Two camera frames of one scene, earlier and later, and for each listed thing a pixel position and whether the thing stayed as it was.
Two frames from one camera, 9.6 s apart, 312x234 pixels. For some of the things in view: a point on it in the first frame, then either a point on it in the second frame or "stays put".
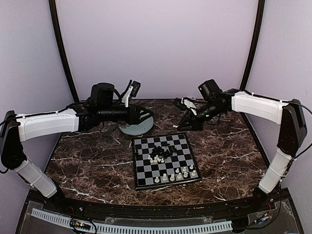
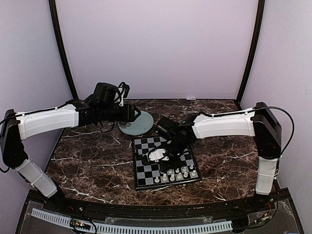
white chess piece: [172, 178] stays put
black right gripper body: [194, 121] to [170, 165]
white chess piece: [165, 177] stays put
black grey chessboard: [181, 168] stays put
